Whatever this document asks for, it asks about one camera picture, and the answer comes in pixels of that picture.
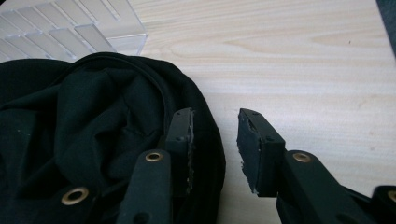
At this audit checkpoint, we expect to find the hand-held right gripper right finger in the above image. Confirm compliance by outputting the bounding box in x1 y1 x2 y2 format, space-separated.
236 107 375 224

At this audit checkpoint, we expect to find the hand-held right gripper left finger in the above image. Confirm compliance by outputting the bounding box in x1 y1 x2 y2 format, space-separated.
117 106 195 224

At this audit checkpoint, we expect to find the black cloth garment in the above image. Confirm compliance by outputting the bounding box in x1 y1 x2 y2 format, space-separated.
0 51 227 224

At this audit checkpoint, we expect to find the clear acrylic compartment organizer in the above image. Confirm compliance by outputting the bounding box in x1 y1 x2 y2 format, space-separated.
0 0 149 63

